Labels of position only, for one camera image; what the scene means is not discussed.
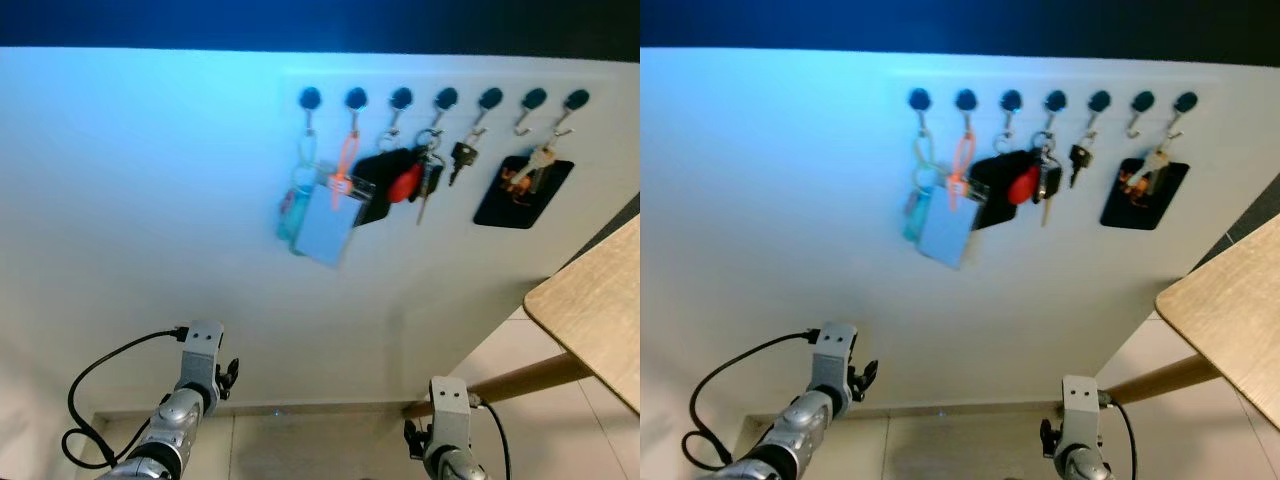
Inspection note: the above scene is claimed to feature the orange strap key tag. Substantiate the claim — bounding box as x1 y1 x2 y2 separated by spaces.
332 128 361 211
948 130 976 213

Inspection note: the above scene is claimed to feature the light wooden table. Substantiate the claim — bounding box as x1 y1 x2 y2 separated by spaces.
404 213 641 419
1098 213 1280 406

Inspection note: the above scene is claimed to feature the black rectangular pouch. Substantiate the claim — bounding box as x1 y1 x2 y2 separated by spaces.
472 153 576 231
1100 157 1191 232

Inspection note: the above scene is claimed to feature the black key fob red tag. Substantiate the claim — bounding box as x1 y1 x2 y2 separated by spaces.
352 148 426 227
968 150 1043 231

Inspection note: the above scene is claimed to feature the black headed key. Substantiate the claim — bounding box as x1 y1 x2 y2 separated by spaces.
1068 130 1096 191
448 128 481 188

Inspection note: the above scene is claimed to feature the silver key with orange charm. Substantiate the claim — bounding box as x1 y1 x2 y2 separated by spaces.
1120 135 1173 201
500 130 561 201

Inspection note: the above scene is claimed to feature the white hook rack panel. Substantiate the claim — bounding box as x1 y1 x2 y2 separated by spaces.
283 68 626 126
890 68 1226 127

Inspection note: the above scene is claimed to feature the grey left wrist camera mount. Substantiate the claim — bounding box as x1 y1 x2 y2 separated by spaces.
815 322 861 393
178 320 225 389

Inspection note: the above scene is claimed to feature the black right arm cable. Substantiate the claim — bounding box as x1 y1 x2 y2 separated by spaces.
1100 393 1139 480
468 393 513 480

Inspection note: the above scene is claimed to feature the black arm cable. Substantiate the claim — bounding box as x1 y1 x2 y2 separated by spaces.
468 393 513 480
62 327 193 471
1100 393 1139 480
682 330 825 471

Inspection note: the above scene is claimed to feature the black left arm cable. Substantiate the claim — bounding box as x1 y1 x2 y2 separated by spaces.
62 327 193 471
682 330 825 471

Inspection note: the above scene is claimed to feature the pale blue card teal lanyard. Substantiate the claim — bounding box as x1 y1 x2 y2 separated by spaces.
275 135 361 269
902 135 979 271

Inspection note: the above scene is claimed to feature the silver key bunch with ring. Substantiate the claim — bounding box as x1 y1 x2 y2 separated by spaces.
413 128 446 226
1030 130 1063 228

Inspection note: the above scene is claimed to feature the black knob wall hook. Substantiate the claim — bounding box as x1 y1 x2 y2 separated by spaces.
515 87 548 136
1036 88 1068 137
553 88 591 139
1164 90 1199 141
344 86 369 136
992 88 1024 151
378 86 414 151
908 87 933 137
1125 89 1156 139
1080 88 1112 137
953 87 978 137
470 86 504 136
425 86 459 136
298 86 323 136

